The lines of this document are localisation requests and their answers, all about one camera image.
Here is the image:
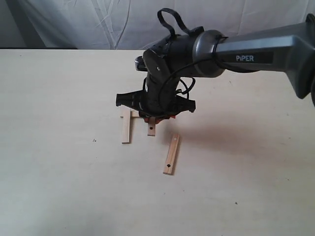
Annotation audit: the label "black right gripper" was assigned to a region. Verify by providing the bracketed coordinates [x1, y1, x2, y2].
[116, 49, 196, 123]

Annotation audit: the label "wood stick two holes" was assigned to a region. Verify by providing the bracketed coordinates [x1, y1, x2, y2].
[147, 117, 156, 136]

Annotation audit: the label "plain light wood stick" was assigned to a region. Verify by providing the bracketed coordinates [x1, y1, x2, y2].
[121, 108, 131, 144]

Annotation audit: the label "wood stick with magnets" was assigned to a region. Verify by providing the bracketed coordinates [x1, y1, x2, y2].
[163, 134, 180, 175]

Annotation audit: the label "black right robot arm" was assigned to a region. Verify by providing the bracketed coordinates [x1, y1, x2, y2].
[116, 8, 315, 122]

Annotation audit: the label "wood stick end piece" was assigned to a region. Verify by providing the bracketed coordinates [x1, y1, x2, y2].
[120, 110, 140, 118]

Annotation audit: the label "white backdrop cloth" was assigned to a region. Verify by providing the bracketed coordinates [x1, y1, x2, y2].
[0, 0, 315, 50]

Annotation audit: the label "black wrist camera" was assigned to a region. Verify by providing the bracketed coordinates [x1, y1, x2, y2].
[134, 56, 148, 72]

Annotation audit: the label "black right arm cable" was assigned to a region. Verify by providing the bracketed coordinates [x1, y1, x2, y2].
[157, 8, 229, 116]

